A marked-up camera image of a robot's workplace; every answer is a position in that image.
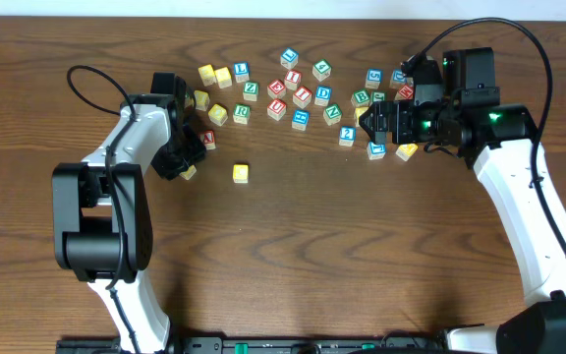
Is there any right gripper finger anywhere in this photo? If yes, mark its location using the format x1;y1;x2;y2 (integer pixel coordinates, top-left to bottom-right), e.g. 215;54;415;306
361;124;388;145
359;101;390;124

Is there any yellow O block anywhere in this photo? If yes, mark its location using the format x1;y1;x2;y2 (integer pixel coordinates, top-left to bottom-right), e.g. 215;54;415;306
180;165;197;180

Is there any yellow C block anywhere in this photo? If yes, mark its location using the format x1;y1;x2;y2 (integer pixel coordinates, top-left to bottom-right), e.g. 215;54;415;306
232;164;250;184

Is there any green R block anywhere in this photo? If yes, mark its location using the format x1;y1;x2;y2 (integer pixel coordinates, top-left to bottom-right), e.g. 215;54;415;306
233;104;251;125

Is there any blue L block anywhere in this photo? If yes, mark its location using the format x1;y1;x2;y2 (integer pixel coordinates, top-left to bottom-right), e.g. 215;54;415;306
233;62;250;83

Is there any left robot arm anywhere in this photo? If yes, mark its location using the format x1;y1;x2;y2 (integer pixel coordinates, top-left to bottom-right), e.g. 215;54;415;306
52;72;206;353

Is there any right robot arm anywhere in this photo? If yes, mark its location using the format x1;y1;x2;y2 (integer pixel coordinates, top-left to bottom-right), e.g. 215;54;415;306
359;47;566;353

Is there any green J block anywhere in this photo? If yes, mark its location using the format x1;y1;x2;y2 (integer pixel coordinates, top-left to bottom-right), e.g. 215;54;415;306
370;91;386;103

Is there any yellow G block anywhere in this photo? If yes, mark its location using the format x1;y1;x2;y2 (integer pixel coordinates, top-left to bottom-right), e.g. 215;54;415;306
354;106;368;127

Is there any blue T block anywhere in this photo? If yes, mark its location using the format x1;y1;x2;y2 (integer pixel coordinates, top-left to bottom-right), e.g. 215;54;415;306
367;142;386;160

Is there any green B block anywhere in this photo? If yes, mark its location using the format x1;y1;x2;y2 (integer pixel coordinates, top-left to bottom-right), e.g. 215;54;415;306
351;89;370;108

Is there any red A block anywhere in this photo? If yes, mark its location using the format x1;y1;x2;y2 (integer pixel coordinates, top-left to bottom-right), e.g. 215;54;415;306
199;130;216;150

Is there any yellow block far right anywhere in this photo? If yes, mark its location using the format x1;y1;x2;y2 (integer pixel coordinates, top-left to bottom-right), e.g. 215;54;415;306
395;144;419;161

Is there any blue 2 block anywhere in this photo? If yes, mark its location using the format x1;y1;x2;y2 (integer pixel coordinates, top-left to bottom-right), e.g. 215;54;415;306
338;126;356;147

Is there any red M block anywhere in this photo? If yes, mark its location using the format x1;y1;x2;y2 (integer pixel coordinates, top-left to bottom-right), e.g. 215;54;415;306
395;85;415;100

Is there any blue 5 block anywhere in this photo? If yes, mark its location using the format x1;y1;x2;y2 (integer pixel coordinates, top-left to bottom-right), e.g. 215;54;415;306
365;68;383;89

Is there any blue D block right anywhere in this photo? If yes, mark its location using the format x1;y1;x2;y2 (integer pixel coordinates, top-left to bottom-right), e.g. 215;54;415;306
389;69;408;89

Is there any blue d block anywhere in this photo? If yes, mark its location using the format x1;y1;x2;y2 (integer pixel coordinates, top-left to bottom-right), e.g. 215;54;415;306
314;86;332;107
389;69;408;89

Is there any green N block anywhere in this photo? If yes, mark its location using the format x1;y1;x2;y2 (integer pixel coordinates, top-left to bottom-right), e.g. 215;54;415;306
323;103;342;126

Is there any yellow block centre left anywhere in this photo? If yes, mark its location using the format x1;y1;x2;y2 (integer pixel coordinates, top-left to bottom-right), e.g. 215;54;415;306
208;104;228;126

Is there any blue D block centre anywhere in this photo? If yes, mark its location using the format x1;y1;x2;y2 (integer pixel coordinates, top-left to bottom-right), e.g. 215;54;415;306
314;86;332;107

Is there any green 4 block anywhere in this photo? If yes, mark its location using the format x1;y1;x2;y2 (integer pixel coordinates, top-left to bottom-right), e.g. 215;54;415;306
312;59;332;82

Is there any yellow block top left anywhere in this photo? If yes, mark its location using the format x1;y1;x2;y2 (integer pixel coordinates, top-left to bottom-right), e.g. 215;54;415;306
198;64;217;87

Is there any red I block lower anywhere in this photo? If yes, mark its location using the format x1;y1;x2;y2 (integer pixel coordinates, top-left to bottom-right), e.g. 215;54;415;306
292;87;312;109

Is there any red i block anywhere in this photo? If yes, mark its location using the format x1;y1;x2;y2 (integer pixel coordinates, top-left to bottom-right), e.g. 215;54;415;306
292;87;312;109
284;70;302;90

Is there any blue H block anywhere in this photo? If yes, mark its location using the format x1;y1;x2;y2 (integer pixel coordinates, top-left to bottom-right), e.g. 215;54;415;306
292;109;310;131

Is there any yellow S block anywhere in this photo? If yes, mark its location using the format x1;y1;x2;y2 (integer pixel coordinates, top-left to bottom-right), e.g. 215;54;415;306
214;67;233;89

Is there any green Z block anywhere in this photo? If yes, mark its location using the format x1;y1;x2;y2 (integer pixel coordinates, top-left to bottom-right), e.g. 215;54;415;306
243;81;259;101

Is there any red I block upper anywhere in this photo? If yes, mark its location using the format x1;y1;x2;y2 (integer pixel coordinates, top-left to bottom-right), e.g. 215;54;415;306
284;70;302;90

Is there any red U block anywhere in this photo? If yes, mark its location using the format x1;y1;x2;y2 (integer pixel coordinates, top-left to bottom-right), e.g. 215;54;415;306
266;98;287;121

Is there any blue block top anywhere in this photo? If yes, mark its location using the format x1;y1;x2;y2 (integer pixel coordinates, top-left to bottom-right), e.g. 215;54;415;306
280;47;299;70

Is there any red E block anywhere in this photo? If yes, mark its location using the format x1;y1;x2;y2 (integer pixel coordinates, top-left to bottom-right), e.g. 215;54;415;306
267;79;287;99

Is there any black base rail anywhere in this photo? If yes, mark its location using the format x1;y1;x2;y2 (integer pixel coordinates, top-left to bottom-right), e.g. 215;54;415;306
55;335;449;354

